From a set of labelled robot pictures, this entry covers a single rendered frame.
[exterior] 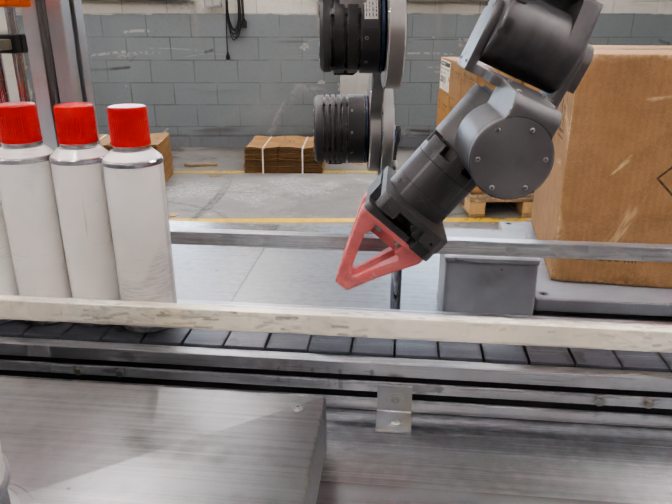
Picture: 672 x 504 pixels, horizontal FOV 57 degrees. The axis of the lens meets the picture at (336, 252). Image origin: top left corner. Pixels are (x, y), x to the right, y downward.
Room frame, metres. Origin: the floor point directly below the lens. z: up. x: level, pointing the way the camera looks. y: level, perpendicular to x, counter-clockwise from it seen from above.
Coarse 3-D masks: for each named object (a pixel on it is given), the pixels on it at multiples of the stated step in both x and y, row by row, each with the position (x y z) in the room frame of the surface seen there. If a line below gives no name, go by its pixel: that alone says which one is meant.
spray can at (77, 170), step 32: (64, 128) 0.54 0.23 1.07; (96, 128) 0.56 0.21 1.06; (64, 160) 0.53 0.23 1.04; (96, 160) 0.54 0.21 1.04; (64, 192) 0.53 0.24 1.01; (96, 192) 0.54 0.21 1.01; (64, 224) 0.53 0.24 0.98; (96, 224) 0.53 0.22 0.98; (96, 256) 0.53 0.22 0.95; (96, 288) 0.53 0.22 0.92
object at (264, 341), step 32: (320, 352) 0.49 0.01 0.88; (352, 352) 0.48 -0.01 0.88; (384, 352) 0.48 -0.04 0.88; (416, 352) 0.48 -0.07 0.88; (448, 352) 0.48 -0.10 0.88; (480, 352) 0.48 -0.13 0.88; (512, 352) 0.48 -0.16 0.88; (544, 352) 0.48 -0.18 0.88; (576, 352) 0.48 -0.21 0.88; (608, 352) 0.48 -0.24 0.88; (640, 352) 0.48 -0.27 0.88
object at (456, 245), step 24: (192, 240) 0.57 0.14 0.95; (216, 240) 0.57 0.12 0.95; (240, 240) 0.57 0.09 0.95; (264, 240) 0.56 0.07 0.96; (288, 240) 0.56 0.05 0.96; (312, 240) 0.56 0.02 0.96; (336, 240) 0.56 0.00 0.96; (456, 240) 0.55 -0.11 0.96; (480, 240) 0.55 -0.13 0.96; (504, 240) 0.55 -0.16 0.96; (528, 240) 0.55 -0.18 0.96; (552, 240) 0.55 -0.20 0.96
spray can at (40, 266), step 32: (0, 128) 0.55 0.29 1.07; (32, 128) 0.55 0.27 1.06; (0, 160) 0.53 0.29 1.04; (32, 160) 0.54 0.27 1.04; (0, 192) 0.54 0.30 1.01; (32, 192) 0.54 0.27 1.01; (32, 224) 0.53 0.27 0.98; (32, 256) 0.53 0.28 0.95; (64, 256) 0.55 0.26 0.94; (32, 288) 0.53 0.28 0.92; (64, 288) 0.55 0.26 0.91
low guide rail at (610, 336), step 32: (32, 320) 0.51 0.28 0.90; (64, 320) 0.51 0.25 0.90; (96, 320) 0.51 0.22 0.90; (128, 320) 0.50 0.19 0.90; (160, 320) 0.50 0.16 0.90; (192, 320) 0.50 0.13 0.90; (224, 320) 0.49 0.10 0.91; (256, 320) 0.49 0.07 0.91; (288, 320) 0.49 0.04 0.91; (320, 320) 0.49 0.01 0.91; (352, 320) 0.48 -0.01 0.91; (384, 320) 0.48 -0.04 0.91; (416, 320) 0.48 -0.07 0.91; (448, 320) 0.48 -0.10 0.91; (480, 320) 0.48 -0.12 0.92; (512, 320) 0.48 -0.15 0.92; (544, 320) 0.48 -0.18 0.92
